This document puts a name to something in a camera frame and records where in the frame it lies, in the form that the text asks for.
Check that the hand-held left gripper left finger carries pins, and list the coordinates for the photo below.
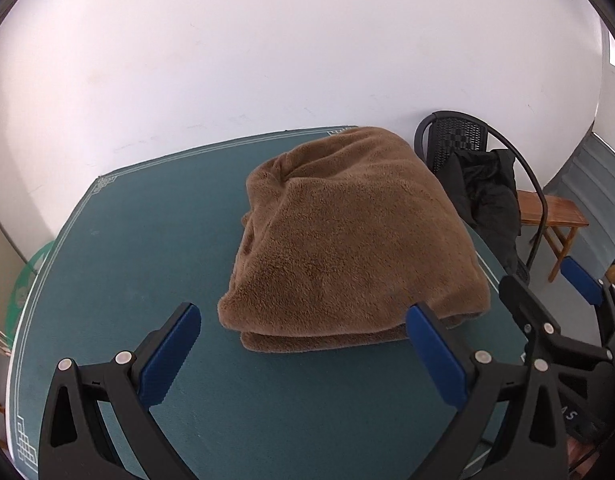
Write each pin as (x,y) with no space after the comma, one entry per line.
(170,355)

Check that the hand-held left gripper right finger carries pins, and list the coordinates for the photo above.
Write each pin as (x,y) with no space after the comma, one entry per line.
(437,360)

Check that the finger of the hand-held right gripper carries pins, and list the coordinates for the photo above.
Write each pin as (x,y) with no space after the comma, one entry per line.
(522,300)
(580,277)

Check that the brown fleece sweater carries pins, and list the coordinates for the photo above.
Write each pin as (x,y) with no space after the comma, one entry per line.
(347,240)

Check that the wooden bench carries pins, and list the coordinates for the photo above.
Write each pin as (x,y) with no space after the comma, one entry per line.
(552,207)

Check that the grey steps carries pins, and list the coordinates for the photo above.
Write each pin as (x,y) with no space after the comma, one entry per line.
(587,185)

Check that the black jacket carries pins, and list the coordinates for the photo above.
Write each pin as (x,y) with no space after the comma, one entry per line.
(487,195)

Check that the teal table mat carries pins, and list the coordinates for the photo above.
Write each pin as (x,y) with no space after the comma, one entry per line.
(137,240)

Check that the black mesh chair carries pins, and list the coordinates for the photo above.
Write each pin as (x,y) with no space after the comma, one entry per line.
(462,135)

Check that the beige cabinet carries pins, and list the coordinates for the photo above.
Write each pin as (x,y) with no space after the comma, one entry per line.
(0,280)

